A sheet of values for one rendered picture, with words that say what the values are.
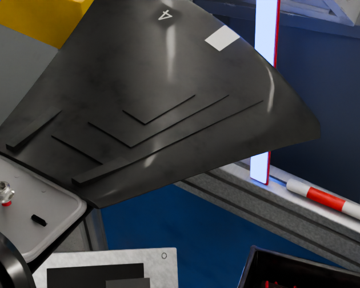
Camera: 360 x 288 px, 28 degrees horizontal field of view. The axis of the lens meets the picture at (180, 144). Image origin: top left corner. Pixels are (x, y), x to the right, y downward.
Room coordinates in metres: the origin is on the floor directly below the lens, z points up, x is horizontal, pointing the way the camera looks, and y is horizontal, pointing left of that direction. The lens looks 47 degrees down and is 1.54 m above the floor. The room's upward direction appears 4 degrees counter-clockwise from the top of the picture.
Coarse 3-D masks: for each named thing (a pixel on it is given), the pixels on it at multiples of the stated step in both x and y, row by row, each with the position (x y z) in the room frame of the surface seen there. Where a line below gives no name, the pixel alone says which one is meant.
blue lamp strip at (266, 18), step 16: (272, 0) 0.56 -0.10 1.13; (256, 16) 0.57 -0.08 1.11; (272, 16) 0.56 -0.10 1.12; (256, 32) 0.57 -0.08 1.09; (272, 32) 0.56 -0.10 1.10; (256, 48) 0.57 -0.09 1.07; (272, 48) 0.56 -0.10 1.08; (272, 64) 0.56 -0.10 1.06; (256, 160) 0.57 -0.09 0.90; (256, 176) 0.57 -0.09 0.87
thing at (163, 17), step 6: (162, 6) 0.50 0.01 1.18; (168, 6) 0.51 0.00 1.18; (156, 12) 0.50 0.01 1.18; (162, 12) 0.50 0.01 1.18; (168, 12) 0.50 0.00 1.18; (174, 12) 0.50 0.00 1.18; (150, 18) 0.49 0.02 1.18; (156, 18) 0.49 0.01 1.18; (162, 18) 0.49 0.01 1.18; (168, 18) 0.49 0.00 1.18; (174, 18) 0.49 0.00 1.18; (162, 24) 0.48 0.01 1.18; (168, 24) 0.48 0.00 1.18
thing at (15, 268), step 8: (0, 232) 0.24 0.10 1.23; (0, 240) 0.23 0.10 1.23; (8, 240) 0.24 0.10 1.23; (0, 248) 0.23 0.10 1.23; (8, 248) 0.23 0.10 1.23; (16, 248) 0.23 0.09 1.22; (0, 256) 0.23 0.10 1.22; (8, 256) 0.23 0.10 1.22; (16, 256) 0.23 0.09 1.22; (0, 264) 0.22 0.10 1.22; (8, 264) 0.22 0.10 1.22; (16, 264) 0.22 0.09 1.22; (24, 264) 0.23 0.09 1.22; (0, 272) 0.22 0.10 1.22; (8, 272) 0.22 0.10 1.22; (16, 272) 0.22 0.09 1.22; (24, 272) 0.22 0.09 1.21; (0, 280) 0.22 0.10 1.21; (8, 280) 0.22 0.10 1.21; (16, 280) 0.22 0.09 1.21; (24, 280) 0.22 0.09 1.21; (32, 280) 0.22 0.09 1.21
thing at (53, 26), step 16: (16, 0) 0.74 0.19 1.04; (32, 0) 0.72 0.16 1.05; (48, 0) 0.70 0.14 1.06; (64, 0) 0.69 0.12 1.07; (80, 0) 0.68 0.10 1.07; (0, 16) 0.76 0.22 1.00; (16, 16) 0.74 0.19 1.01; (32, 16) 0.72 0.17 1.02; (48, 16) 0.71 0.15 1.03; (64, 16) 0.69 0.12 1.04; (80, 16) 0.67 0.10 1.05; (32, 32) 0.73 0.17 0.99; (48, 32) 0.71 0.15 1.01; (64, 32) 0.69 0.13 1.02
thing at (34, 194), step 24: (0, 168) 0.33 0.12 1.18; (24, 168) 0.33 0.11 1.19; (24, 192) 0.30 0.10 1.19; (48, 192) 0.30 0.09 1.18; (0, 216) 0.28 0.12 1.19; (24, 216) 0.28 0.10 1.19; (48, 216) 0.28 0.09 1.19; (72, 216) 0.28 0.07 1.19; (24, 240) 0.26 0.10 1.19; (48, 240) 0.26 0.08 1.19
